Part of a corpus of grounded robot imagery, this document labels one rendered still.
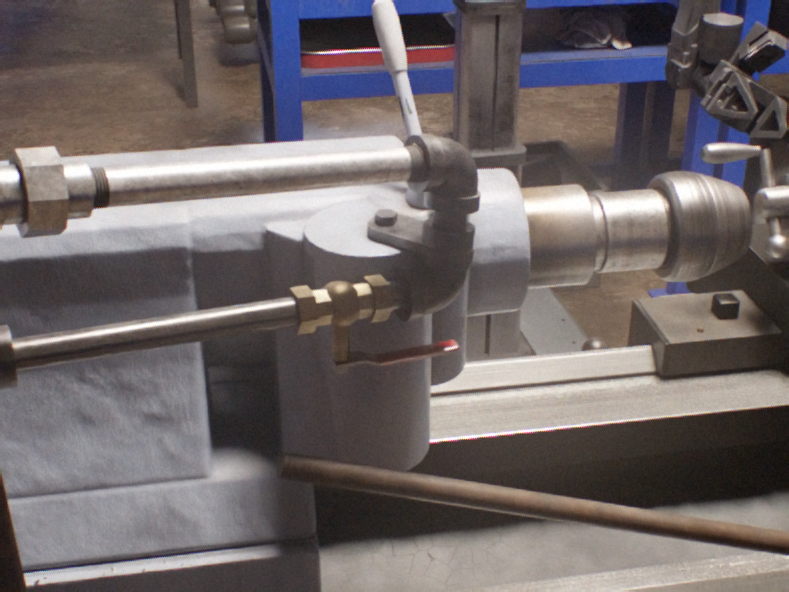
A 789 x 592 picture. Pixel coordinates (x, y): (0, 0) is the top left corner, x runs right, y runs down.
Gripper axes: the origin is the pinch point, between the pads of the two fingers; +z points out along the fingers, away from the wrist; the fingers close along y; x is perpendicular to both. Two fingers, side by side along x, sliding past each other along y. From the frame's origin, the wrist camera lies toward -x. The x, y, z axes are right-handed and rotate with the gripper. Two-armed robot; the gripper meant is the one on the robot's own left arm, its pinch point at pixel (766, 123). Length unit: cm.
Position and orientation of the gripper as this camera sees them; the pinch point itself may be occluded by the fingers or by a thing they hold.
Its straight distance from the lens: 172.1
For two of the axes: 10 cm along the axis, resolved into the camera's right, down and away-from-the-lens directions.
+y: 8.5, 3.7, 3.7
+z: 1.7, 4.7, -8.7
